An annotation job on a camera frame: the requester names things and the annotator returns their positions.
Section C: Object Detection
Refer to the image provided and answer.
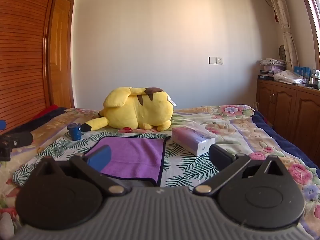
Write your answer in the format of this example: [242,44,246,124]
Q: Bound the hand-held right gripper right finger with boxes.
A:
[193,144,292,196]

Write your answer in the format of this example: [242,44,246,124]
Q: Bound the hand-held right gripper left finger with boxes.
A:
[30,144,127,197]

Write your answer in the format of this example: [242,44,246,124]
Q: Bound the purple towel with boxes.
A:
[84,135,172,187]

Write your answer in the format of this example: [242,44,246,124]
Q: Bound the pink white tissue pack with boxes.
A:
[172,126,218,157]

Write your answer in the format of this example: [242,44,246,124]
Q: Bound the blue jar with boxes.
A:
[67,123,82,141]

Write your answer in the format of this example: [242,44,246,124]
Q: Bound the red cloth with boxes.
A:
[32,104,60,121]

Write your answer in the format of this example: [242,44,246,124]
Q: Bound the yellow plush toy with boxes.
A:
[98,86,178,132]

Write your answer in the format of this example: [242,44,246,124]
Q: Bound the dark blue blanket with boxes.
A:
[253,109,320,171]

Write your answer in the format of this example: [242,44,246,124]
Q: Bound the wooden slatted wardrobe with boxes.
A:
[0,0,62,133]

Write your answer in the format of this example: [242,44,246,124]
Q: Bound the wooden cabinet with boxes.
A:
[256,78,320,167]

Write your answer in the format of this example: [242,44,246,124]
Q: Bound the wooden door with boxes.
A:
[48,0,76,109]

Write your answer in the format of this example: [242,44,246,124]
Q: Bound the purple storage box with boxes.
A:
[260,64,287,74]

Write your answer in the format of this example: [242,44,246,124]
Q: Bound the stack of white linens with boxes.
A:
[259,58,287,67]

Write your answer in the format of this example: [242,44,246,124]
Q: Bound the blue boxes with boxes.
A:
[293,66,312,77]

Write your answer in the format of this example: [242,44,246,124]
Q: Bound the beige patterned curtain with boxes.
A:
[262,0,300,71]

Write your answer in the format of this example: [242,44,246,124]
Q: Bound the wooden window frame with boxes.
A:
[297,0,320,71]

